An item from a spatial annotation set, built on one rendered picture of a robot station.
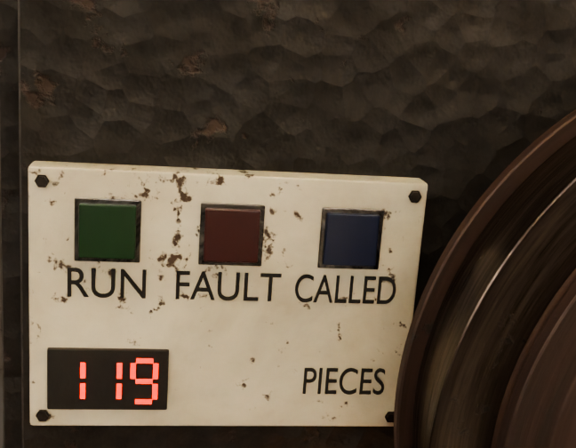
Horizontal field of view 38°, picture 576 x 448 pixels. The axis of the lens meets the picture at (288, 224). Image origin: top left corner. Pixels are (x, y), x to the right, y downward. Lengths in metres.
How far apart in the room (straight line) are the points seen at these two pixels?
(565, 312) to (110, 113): 0.30
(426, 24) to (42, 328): 0.32
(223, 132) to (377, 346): 0.18
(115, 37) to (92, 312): 0.18
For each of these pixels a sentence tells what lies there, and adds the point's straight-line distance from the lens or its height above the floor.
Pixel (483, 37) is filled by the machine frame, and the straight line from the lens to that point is 0.59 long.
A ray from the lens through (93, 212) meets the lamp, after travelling 0.55.
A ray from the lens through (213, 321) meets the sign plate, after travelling 0.57.
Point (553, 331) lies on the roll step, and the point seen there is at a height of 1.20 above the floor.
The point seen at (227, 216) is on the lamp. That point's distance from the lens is 0.54.
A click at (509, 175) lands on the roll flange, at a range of 0.51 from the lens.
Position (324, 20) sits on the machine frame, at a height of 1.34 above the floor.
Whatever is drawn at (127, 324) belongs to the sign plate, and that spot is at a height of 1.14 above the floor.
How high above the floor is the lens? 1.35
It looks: 14 degrees down
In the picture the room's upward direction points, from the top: 4 degrees clockwise
